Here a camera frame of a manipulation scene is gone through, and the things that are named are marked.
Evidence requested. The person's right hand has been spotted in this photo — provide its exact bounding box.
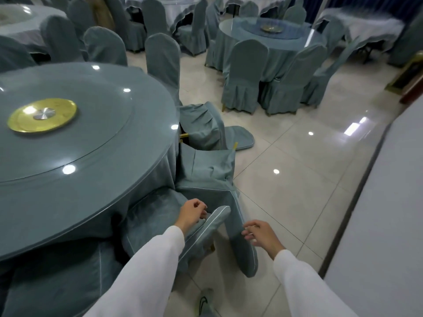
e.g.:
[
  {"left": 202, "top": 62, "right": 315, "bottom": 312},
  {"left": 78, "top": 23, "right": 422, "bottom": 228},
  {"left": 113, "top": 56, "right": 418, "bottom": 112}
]
[{"left": 241, "top": 220, "right": 286, "bottom": 261}]

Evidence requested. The person's left hand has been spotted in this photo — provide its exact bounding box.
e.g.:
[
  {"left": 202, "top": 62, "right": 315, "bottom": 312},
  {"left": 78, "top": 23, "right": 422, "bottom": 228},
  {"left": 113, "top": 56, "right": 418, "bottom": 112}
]
[{"left": 174, "top": 198, "right": 208, "bottom": 234}]

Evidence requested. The person's left forearm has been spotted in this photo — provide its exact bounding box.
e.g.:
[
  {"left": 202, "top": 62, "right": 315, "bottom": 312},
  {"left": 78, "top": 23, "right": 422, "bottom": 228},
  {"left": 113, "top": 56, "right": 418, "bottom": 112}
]
[{"left": 82, "top": 225, "right": 186, "bottom": 317}]

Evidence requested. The person's right forearm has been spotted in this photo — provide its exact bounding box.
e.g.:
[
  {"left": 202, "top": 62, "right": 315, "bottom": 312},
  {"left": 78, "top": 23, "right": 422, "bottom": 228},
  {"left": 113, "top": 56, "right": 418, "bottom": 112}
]
[{"left": 272, "top": 249, "right": 359, "bottom": 317}]

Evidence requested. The person's left shoe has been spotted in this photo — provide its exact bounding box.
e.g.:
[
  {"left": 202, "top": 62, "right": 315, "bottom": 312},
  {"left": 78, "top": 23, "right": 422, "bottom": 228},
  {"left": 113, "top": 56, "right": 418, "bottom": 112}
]
[{"left": 197, "top": 288, "right": 215, "bottom": 317}]

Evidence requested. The teal tablecloth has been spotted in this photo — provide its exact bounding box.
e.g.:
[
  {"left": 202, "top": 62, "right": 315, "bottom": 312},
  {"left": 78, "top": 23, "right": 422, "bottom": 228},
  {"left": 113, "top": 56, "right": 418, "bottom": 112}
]
[{"left": 0, "top": 135, "right": 182, "bottom": 268}]

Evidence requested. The round teal table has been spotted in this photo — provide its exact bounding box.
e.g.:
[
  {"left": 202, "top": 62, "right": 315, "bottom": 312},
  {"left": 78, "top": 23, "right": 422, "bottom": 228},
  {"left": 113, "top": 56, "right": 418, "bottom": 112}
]
[
  {"left": 0, "top": 62, "right": 181, "bottom": 263},
  {"left": 218, "top": 17, "right": 326, "bottom": 83}
]

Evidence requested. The round glass turntable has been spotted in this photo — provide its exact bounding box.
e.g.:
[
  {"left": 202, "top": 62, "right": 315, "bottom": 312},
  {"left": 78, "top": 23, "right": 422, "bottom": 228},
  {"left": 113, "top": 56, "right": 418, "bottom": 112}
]
[
  {"left": 239, "top": 21, "right": 303, "bottom": 42},
  {"left": 0, "top": 70, "right": 136, "bottom": 184}
]

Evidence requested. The round white clothed table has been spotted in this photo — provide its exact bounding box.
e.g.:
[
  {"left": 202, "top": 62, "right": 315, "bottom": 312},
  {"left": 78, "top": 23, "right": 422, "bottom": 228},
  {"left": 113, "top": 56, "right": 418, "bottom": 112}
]
[
  {"left": 220, "top": 0, "right": 286, "bottom": 15},
  {"left": 125, "top": 0, "right": 207, "bottom": 29},
  {"left": 0, "top": 4, "right": 68, "bottom": 55}
]

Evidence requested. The gold black trash bin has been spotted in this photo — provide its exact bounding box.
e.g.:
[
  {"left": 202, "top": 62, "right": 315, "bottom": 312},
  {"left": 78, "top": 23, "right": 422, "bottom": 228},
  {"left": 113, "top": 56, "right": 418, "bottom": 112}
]
[{"left": 385, "top": 51, "right": 423, "bottom": 93}]

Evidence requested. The red wooden door frame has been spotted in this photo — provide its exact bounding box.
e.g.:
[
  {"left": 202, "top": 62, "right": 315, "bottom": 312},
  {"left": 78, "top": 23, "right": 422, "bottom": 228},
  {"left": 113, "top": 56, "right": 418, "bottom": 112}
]
[{"left": 399, "top": 74, "right": 423, "bottom": 104}]

